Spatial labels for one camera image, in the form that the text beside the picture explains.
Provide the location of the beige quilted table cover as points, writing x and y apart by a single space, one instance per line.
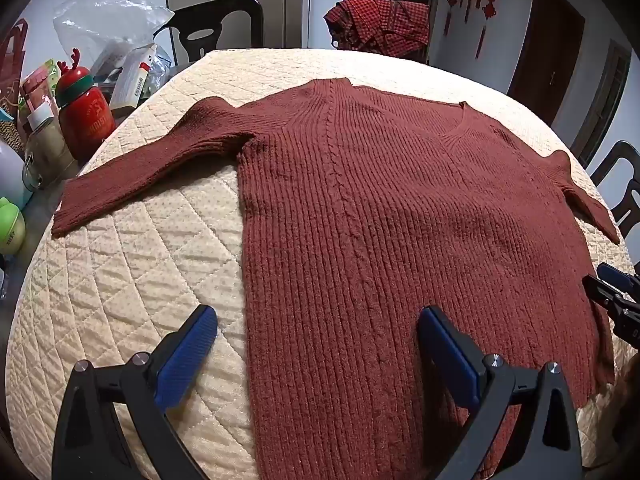
150 270

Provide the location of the red gift bag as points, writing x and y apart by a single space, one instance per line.
12 60

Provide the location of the red plaid shirt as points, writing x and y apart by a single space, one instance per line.
380 25

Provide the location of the dark brown door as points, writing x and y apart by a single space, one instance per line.
547 50

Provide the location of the green patterned packet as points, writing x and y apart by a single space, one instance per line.
47 70

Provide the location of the white spray bottle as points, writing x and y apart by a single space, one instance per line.
11 175

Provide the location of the clear plastic bag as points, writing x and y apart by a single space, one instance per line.
95 20

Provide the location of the green frog cup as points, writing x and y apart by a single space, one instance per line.
11 230

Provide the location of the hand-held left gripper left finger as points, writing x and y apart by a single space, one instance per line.
187 355

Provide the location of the rust brown knit sweater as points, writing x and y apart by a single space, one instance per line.
400 235

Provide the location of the red reindeer bottle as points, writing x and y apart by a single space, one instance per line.
85 120

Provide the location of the white box with red label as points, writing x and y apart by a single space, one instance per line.
132 77

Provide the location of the black dining chair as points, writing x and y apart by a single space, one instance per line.
620 175
250 20

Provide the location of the dark framed side door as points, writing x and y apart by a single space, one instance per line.
602 105

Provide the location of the pink lidded jar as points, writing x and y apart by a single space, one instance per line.
37 92

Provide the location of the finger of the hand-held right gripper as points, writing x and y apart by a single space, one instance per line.
612 275
622 317

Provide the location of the glass jar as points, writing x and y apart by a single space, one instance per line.
47 150

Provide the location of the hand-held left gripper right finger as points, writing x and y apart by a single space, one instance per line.
450 360

